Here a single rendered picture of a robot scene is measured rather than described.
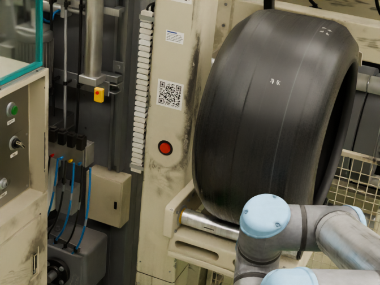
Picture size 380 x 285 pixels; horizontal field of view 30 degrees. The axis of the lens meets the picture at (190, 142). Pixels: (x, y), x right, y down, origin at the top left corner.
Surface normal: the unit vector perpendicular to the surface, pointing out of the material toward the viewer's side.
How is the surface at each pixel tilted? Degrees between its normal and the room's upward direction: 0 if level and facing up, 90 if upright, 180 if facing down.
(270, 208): 24
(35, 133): 90
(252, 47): 33
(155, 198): 90
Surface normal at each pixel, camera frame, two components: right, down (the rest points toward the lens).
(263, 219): -0.06, -0.67
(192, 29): -0.40, 0.36
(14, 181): 0.92, 0.25
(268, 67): -0.20, -0.41
